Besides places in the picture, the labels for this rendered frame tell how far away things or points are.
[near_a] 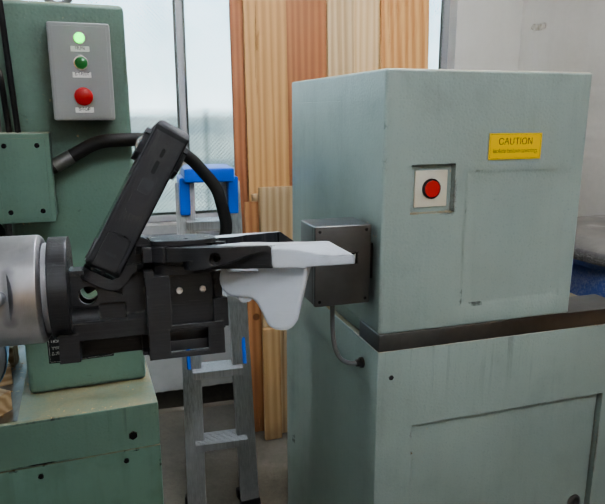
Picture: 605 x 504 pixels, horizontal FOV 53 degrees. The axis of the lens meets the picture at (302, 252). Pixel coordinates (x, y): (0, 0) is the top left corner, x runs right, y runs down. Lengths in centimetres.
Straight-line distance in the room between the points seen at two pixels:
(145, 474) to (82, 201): 54
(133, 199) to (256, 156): 212
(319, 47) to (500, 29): 95
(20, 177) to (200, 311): 73
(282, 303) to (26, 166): 78
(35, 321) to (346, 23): 239
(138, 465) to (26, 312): 88
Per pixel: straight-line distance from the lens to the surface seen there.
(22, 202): 114
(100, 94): 114
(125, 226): 43
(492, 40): 319
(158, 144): 44
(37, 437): 124
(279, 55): 259
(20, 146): 113
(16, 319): 43
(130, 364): 131
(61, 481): 128
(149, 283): 43
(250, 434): 218
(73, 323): 45
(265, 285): 42
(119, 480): 129
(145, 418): 124
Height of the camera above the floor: 134
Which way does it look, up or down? 13 degrees down
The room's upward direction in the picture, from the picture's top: straight up
